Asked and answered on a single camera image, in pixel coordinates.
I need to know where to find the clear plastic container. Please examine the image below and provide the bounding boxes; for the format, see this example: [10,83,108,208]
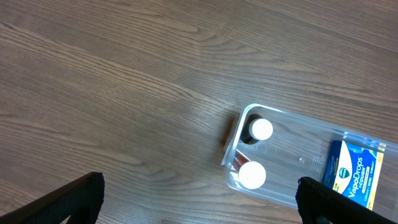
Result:
[222,103,397,221]

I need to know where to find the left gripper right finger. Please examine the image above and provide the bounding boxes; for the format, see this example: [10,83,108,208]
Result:
[295,177,395,224]

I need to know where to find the black tube white cap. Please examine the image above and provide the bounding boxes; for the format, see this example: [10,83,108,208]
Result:
[239,114,274,144]

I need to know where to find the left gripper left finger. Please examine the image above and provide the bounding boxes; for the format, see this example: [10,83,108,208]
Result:
[1,172,104,223]

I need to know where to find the orange tube white cap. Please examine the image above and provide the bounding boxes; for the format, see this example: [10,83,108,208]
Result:
[233,150,266,190]

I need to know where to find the blue yellow VapoDrops box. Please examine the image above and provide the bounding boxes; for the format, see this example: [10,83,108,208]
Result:
[323,141,384,210]

